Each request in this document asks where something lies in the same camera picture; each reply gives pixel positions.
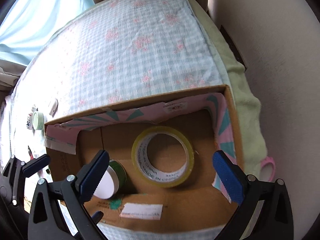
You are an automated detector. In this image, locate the brown left curtain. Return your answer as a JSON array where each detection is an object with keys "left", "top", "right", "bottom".
[{"left": 0, "top": 59, "right": 26, "bottom": 103}]

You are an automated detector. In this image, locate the pale green cream jar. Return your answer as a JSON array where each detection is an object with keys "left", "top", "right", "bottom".
[{"left": 33, "top": 111, "right": 47, "bottom": 131}]

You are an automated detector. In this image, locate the white earbuds case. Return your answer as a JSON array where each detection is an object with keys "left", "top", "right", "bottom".
[{"left": 49, "top": 99, "right": 59, "bottom": 117}]

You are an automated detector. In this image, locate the checkered floral bed cover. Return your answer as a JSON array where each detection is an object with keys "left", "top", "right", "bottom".
[{"left": 1, "top": 0, "right": 223, "bottom": 161}]

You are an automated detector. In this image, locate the open cardboard box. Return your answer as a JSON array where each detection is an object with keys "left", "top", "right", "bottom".
[{"left": 46, "top": 85, "right": 243, "bottom": 233}]

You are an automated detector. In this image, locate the green jar white lid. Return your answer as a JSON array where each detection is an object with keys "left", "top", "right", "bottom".
[{"left": 93, "top": 160, "right": 127, "bottom": 199}]

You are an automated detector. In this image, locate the yellow tape roll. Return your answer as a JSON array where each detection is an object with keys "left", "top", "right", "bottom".
[{"left": 131, "top": 126, "right": 195, "bottom": 188}]

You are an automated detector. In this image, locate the light blue hanging sheet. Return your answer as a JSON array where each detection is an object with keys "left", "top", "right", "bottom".
[{"left": 1, "top": 0, "right": 94, "bottom": 66}]

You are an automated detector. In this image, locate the white pill bottle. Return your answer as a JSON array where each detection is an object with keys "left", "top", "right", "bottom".
[{"left": 26, "top": 105, "right": 37, "bottom": 129}]

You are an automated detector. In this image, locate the red small box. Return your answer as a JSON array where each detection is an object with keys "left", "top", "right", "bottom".
[{"left": 28, "top": 146, "right": 34, "bottom": 160}]

